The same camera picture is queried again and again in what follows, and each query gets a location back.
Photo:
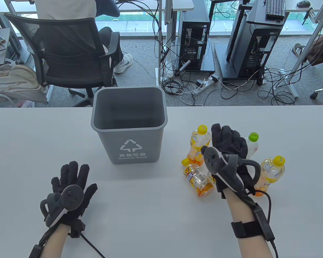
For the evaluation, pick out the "black computer mouse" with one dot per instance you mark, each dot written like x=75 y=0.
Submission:
x=303 y=3

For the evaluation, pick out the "white desk with metal leg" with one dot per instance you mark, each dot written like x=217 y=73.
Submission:
x=168 y=32

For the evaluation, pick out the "person's right hand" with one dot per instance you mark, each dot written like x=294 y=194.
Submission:
x=231 y=142

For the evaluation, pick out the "person's left forearm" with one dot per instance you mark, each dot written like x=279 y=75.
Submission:
x=56 y=244

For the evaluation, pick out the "person's right forearm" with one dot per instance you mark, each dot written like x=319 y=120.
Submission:
x=245 y=212

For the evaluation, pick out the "person's left little finger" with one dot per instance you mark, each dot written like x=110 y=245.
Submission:
x=56 y=184

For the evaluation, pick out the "silver chair base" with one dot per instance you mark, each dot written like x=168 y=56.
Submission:
x=321 y=92

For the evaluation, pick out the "grey black glove-mounted controller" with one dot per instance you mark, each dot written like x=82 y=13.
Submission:
x=212 y=159
x=71 y=194

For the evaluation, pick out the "green-capped white drink bottle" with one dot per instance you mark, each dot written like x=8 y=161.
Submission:
x=253 y=146

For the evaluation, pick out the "white sneaker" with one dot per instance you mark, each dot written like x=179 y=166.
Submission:
x=123 y=64

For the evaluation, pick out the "large black computer tower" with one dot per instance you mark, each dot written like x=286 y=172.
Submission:
x=258 y=48

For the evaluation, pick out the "aluminium frame leg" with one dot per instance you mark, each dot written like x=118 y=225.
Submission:
x=309 y=45

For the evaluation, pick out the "white power strip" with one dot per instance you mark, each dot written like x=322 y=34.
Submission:
x=204 y=86

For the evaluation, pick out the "black forearm sensor box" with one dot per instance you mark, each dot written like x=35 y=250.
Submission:
x=263 y=223
x=35 y=251

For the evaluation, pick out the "person's left middle finger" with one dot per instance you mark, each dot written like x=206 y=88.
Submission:
x=74 y=173

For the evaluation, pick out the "beige fabric bag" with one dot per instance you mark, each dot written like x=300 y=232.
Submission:
x=16 y=80

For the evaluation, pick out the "black mesh office chair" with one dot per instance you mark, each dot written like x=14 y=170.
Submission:
x=70 y=53

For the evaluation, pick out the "grey plastic waste bin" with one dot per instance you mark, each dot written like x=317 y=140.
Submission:
x=129 y=150

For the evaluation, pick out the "person's right middle finger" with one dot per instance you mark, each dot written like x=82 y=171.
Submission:
x=226 y=137

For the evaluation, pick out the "yellow-capped orange drink bottle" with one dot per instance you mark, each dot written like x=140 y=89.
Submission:
x=197 y=145
x=199 y=180
x=271 y=172

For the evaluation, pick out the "person's left hand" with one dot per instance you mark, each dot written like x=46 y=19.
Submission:
x=70 y=177

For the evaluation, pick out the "striped sneaker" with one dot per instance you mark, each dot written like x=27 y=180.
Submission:
x=299 y=50

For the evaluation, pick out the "black keyboard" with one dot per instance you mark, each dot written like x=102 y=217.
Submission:
x=275 y=9

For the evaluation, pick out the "person's left thumb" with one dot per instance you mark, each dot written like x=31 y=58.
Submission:
x=91 y=194

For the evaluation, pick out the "person's right little finger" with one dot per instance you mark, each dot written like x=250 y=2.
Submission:
x=243 y=147

